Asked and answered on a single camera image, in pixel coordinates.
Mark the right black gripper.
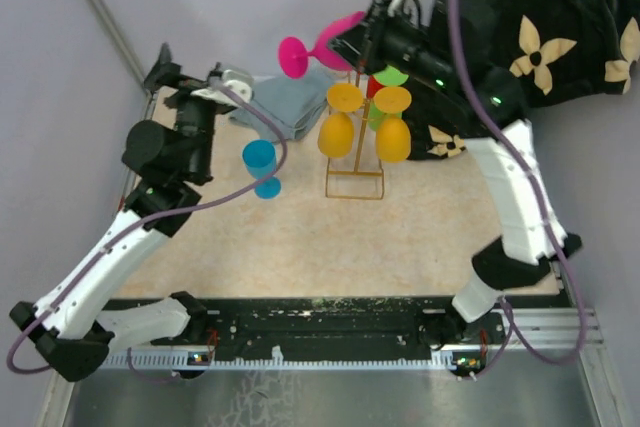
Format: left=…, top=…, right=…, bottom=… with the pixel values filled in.
left=325, top=0, right=454, bottom=92

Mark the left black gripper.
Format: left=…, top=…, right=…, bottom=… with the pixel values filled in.
left=146, top=43, right=225, bottom=181

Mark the pink plastic wine glass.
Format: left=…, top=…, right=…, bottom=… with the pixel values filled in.
left=278, top=11, right=366, bottom=79

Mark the orange plastic wine glass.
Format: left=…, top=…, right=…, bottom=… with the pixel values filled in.
left=317, top=83, right=364, bottom=158
left=373, top=86, right=412, bottom=163

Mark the blue plastic wine glass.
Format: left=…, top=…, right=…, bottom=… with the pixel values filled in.
left=242, top=139, right=281, bottom=200

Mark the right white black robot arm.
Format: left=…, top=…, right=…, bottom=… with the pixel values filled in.
left=328, top=0, right=582, bottom=343

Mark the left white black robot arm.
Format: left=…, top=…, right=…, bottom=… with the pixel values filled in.
left=10, top=44, right=220, bottom=382

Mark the red plastic wine glass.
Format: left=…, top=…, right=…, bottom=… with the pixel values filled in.
left=366, top=76, right=383, bottom=98

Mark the green plastic wine glass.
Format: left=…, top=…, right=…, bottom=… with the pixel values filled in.
left=368, top=66, right=408, bottom=131

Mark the grey folded cloth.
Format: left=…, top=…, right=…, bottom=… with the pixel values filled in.
left=250, top=69, right=334, bottom=141

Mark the black floral blanket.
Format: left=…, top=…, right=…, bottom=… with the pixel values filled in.
left=401, top=0, right=640, bottom=163

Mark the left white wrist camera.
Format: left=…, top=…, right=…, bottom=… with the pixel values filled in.
left=190, top=62, right=254, bottom=108

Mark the aluminium frame rail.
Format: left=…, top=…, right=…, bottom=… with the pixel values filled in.
left=86, top=0, right=149, bottom=96

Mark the gold wire glass rack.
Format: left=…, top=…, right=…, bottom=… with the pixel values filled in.
left=324, top=71, right=385, bottom=201

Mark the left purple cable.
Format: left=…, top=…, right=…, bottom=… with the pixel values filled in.
left=5, top=77, right=289, bottom=386

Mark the purple cable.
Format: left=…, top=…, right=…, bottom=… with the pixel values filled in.
left=5, top=77, right=289, bottom=386
left=447, top=0, right=590, bottom=381

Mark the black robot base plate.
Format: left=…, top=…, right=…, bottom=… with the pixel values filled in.
left=149, top=291, right=506, bottom=363

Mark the white slotted cable duct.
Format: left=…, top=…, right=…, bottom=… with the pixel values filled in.
left=102, top=346, right=482, bottom=371

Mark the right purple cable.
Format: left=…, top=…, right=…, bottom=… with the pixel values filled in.
left=447, top=0, right=590, bottom=381

